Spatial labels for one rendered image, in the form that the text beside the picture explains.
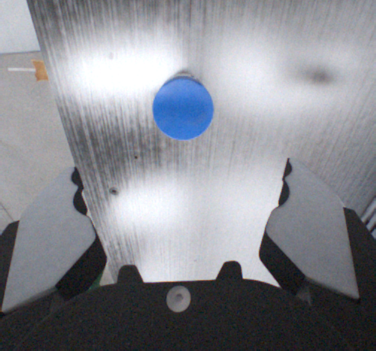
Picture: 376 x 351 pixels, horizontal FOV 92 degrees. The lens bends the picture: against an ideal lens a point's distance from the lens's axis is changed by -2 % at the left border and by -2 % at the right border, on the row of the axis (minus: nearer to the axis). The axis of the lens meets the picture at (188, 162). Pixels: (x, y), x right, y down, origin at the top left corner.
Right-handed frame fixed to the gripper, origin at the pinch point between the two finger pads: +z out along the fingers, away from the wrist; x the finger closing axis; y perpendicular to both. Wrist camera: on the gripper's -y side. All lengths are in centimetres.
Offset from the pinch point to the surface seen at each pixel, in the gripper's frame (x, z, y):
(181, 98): 0.0, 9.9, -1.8
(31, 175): -113, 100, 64
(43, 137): -92, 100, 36
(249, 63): 9.2, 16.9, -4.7
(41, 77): -76, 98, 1
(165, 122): -2.1, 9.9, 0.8
